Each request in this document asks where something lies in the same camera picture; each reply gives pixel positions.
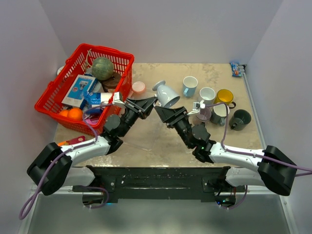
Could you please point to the red plastic shopping basket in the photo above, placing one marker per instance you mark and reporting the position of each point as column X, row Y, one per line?
column 50, row 102

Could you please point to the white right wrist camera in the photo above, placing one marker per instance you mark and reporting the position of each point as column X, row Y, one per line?
column 197, row 107

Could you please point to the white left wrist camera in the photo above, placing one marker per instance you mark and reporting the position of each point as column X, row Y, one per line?
column 118, row 100

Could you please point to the pink mug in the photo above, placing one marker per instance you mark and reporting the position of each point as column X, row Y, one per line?
column 138, row 87

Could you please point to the clear plastic tray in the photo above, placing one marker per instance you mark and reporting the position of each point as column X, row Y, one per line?
column 144, row 132

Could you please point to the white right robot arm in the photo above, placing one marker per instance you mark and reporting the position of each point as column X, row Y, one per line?
column 270, row 167

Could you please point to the purple can silver top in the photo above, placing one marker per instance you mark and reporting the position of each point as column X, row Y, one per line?
column 104, row 104

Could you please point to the green netted melon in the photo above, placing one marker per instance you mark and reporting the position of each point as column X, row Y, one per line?
column 102, row 68

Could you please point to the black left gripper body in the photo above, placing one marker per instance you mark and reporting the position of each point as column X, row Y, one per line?
column 143, row 115

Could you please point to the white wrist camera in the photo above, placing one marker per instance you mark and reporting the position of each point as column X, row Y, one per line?
column 118, row 100
column 197, row 107

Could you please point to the light grey mug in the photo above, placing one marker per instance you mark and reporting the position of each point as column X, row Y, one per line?
column 167, row 97

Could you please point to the dark grey mug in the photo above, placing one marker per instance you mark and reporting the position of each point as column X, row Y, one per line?
column 240, row 119

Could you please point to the blue candy packet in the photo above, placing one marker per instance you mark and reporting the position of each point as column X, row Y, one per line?
column 236, row 69

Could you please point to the aluminium frame rail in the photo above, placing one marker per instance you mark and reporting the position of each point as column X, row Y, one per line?
column 284, row 200

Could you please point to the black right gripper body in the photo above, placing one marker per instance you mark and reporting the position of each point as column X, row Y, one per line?
column 178, row 121

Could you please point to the yellow mug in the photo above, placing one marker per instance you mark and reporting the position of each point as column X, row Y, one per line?
column 225, row 96

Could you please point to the blue white round mug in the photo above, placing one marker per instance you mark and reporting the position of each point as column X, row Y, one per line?
column 207, row 95

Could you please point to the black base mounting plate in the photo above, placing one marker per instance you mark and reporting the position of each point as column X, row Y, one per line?
column 205, row 184

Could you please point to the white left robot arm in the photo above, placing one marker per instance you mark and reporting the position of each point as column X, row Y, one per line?
column 51, row 168

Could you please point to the brown wooden lid jar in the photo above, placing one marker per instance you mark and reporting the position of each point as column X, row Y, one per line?
column 110, row 84

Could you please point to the pink purple packet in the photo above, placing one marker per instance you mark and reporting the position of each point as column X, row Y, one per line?
column 76, row 140

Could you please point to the dark teal mug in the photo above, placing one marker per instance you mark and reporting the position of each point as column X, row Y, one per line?
column 219, row 114

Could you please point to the lilac grey mug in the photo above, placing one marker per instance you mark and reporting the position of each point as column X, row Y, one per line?
column 203, row 117

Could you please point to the light blue square mug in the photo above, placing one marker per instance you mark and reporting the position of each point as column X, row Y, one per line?
column 190, row 84

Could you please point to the blue razor box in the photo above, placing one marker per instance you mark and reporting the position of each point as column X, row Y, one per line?
column 75, row 95

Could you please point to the orange fruit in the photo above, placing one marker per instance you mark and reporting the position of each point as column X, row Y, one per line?
column 75, row 114
column 64, row 113

